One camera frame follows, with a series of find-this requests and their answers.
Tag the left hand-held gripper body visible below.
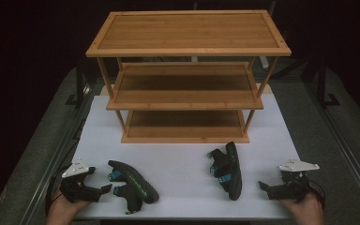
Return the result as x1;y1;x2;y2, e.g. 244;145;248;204
58;157;103;204

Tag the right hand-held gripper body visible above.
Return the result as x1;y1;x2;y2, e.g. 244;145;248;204
266;157;321;203

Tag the black sandal with teal straps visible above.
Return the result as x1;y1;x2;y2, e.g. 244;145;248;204
107;159;160;216
207;141;244;202

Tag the wooden three-tier shoe rack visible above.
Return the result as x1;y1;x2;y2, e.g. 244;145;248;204
85;9;293;144

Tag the person's left hand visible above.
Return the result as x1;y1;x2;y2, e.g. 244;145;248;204
45;187;92;225

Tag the person's right hand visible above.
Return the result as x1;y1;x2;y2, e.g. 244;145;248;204
278;191;325;225

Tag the white board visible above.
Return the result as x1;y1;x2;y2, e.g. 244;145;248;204
71;93;303;220

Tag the black metal stand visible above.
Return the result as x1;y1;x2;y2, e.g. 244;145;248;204
65;57;91;108
316;57;341;109

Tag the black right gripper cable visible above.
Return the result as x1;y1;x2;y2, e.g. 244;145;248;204
307;178;326;211

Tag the aluminium table rail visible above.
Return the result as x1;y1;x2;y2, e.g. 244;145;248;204
18;83;92;225
304;82;360;217

